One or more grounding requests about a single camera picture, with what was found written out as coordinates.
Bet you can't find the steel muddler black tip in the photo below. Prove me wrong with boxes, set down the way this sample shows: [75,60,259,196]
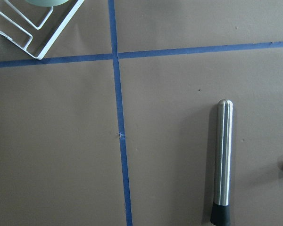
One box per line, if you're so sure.
[210,99,233,226]

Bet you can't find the mint green cup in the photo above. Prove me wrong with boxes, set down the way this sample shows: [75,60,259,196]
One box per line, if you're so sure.
[25,0,68,7]

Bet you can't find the white wire cup rack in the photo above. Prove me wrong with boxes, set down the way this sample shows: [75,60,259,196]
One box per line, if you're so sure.
[0,0,84,60]

